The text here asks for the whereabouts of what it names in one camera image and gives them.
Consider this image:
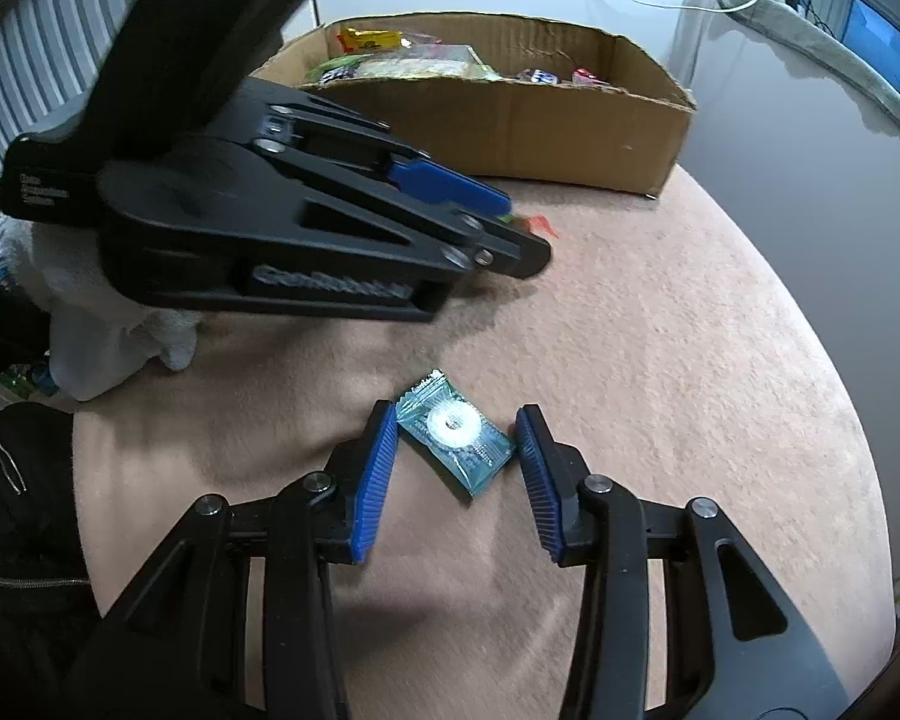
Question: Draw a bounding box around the green snack packet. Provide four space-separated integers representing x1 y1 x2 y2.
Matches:
304 54 370 86

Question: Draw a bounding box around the yellow snack packet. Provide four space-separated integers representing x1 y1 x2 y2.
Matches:
336 26 406 54

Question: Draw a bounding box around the cracker pack clear wrapper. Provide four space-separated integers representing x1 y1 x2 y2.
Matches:
354 44 500 82

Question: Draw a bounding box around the red-end clear snack bag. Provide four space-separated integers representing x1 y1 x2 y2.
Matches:
571 67 610 88

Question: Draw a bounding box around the Snickers bar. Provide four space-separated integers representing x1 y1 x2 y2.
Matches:
515 68 560 86

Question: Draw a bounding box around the white gloved left hand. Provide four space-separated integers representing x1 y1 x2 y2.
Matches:
0 213 203 401

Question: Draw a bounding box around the brown cardboard box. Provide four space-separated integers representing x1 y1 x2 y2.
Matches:
256 11 696 197

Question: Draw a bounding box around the grey sill cloth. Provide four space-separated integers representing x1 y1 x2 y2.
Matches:
717 0 900 128

